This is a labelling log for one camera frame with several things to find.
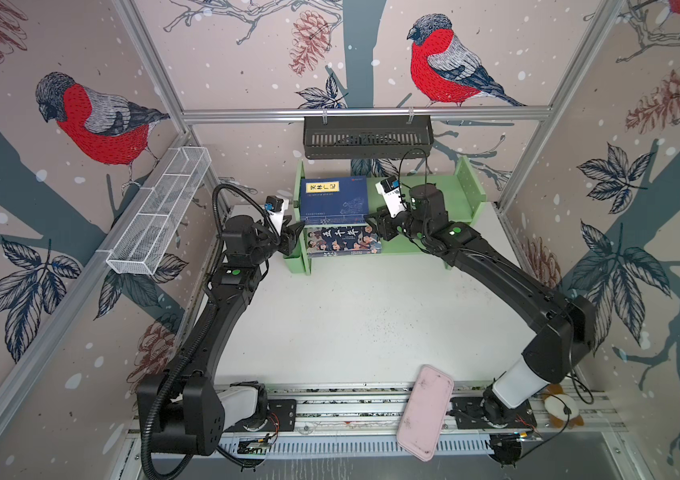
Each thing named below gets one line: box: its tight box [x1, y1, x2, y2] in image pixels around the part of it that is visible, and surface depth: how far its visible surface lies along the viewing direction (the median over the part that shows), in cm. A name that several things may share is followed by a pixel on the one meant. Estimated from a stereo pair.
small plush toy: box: [544, 383, 584, 429], surface depth 74 cm
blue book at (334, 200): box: [300, 175, 369, 225], surface depth 81 cm
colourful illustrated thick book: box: [306, 226, 382, 257], surface depth 92 cm
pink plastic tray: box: [396, 364, 455, 462], surface depth 73 cm
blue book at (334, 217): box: [300, 211, 369, 225], surface depth 79 cm
